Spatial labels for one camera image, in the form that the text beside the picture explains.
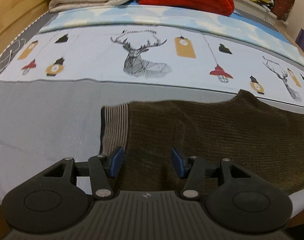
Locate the dark red cushion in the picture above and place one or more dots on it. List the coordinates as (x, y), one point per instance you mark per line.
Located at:
(282, 8)

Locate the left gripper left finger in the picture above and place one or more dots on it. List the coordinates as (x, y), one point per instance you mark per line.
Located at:
(61, 195)

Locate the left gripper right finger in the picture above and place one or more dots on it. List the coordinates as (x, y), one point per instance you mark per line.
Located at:
(243, 202)

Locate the light blue patterned quilt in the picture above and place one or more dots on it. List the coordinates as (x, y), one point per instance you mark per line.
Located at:
(175, 17)

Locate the printed grey bed sheet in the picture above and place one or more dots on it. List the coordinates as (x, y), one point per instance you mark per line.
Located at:
(54, 84)

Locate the dark olive corduroy pants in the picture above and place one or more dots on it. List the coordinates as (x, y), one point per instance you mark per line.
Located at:
(266, 140)

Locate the wooden bed frame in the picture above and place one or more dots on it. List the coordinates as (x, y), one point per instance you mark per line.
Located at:
(16, 15)

